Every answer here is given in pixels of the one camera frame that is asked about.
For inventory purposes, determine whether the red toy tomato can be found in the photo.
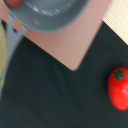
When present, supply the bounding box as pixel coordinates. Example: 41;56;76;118
108;67;128;110

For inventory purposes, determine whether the brown toy sausage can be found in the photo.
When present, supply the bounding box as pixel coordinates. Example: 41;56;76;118
4;0;23;8

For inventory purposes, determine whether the grey frying pan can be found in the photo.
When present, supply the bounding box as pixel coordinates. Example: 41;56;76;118
0;0;91;98

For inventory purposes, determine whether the white woven placemat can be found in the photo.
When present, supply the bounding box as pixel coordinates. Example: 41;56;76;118
103;0;128;45

